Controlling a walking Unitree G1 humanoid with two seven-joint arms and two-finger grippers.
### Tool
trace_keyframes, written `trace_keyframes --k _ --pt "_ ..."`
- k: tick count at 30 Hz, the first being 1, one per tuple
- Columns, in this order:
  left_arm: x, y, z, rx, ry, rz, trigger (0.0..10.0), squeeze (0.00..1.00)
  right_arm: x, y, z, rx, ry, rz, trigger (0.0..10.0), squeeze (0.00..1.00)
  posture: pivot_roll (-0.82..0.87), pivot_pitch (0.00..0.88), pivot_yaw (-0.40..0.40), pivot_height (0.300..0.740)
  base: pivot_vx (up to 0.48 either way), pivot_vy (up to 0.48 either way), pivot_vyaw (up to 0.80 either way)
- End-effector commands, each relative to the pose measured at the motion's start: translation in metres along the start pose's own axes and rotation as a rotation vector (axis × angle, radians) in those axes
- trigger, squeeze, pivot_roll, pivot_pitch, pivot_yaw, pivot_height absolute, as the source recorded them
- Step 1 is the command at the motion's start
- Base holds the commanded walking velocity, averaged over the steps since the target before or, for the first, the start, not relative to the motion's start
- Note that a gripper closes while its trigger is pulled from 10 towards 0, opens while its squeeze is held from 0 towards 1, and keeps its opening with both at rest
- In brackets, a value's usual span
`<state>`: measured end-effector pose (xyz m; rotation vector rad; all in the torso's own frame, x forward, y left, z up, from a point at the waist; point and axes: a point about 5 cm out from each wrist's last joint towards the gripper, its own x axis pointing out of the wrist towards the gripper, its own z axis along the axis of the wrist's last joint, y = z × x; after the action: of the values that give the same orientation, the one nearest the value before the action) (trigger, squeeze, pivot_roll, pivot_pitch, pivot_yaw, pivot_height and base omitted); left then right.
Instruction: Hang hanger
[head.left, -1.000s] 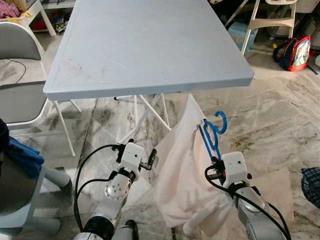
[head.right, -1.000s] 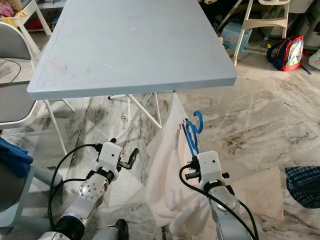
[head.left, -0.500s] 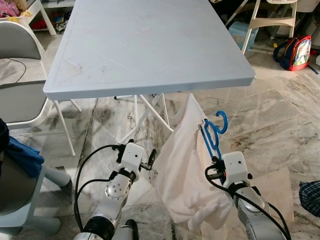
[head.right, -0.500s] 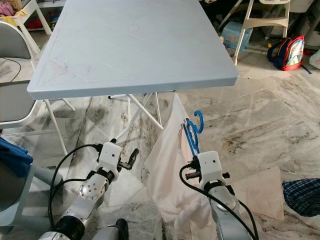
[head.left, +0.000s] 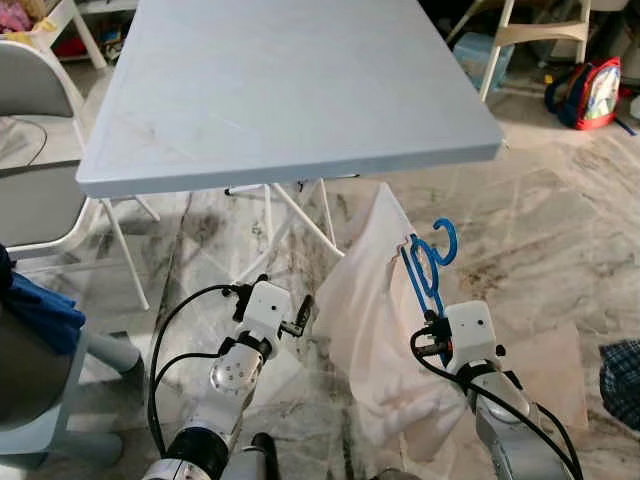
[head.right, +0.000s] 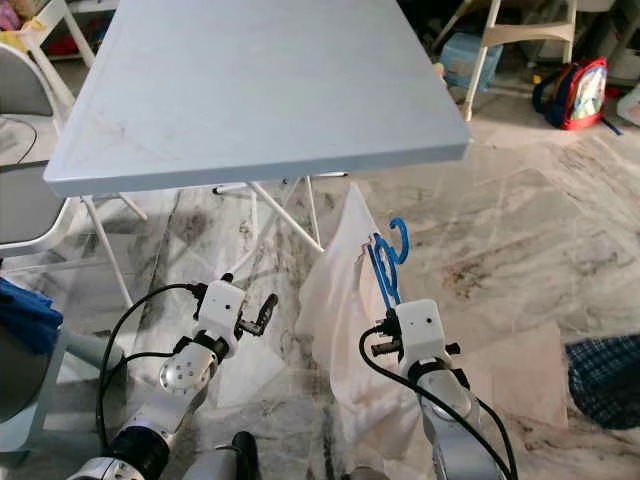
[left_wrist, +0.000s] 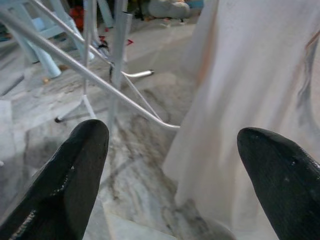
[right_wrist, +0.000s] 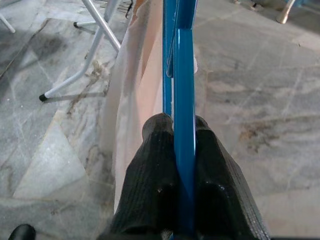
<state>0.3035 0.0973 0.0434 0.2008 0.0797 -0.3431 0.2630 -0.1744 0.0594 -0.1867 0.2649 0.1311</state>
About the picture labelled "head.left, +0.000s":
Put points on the small white side table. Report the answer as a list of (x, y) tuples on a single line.
[(65, 15)]

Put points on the cream white garment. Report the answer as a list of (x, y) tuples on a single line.
[(370, 320)]

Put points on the blue plaid shirt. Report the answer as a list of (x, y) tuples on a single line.
[(622, 385)]

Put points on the white baby high chair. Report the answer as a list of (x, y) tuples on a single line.
[(535, 35)]

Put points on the light blue plastic box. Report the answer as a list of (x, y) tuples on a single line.
[(475, 60)]

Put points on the grey folding chair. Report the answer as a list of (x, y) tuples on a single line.
[(35, 80)]

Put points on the grey-blue folding table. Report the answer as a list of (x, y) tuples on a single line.
[(280, 90)]

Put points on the light blue plastic basket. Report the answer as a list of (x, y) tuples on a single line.
[(105, 355)]

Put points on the blue plastic clothes hanger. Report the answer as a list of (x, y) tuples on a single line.
[(424, 290)]

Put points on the robot left leg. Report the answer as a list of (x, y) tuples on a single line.
[(255, 460)]

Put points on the red and blue backpack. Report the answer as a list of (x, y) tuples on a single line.
[(598, 95)]

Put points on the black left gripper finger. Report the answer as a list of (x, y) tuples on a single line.
[(305, 310)]

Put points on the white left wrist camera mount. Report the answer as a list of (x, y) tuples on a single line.
[(265, 305)]

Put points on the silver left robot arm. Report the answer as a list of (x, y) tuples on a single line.
[(232, 375)]

